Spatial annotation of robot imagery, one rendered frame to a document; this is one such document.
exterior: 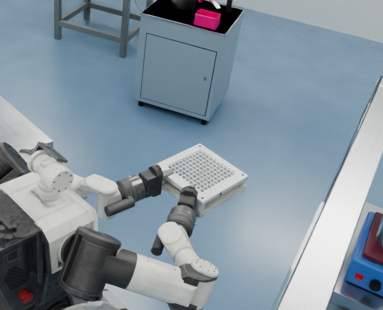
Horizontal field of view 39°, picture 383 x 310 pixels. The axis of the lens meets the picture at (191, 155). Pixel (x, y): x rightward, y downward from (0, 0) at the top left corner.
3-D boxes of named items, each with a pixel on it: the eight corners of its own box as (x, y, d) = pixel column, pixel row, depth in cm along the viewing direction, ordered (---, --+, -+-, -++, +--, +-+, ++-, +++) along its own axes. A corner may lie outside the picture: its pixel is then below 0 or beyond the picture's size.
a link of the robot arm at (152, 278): (226, 285, 132) (141, 256, 126) (204, 329, 134) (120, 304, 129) (216, 262, 143) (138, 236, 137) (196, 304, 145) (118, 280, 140)
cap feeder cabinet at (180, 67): (131, 106, 421) (139, 13, 377) (157, 77, 466) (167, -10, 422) (207, 129, 409) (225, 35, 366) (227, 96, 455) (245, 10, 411)
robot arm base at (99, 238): (113, 306, 130) (77, 301, 122) (82, 287, 139) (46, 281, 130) (135, 246, 132) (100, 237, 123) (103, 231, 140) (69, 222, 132)
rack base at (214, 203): (196, 157, 210) (197, 152, 209) (245, 190, 198) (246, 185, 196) (150, 180, 194) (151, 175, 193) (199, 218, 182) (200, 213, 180)
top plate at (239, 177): (199, 147, 207) (199, 142, 206) (247, 179, 195) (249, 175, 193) (151, 169, 191) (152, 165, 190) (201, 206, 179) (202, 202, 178)
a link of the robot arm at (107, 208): (120, 197, 186) (91, 208, 179) (121, 173, 179) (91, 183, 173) (138, 216, 179) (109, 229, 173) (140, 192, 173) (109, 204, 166)
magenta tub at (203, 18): (193, 25, 372) (194, 13, 367) (197, 19, 382) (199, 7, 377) (214, 31, 369) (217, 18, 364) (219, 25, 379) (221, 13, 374)
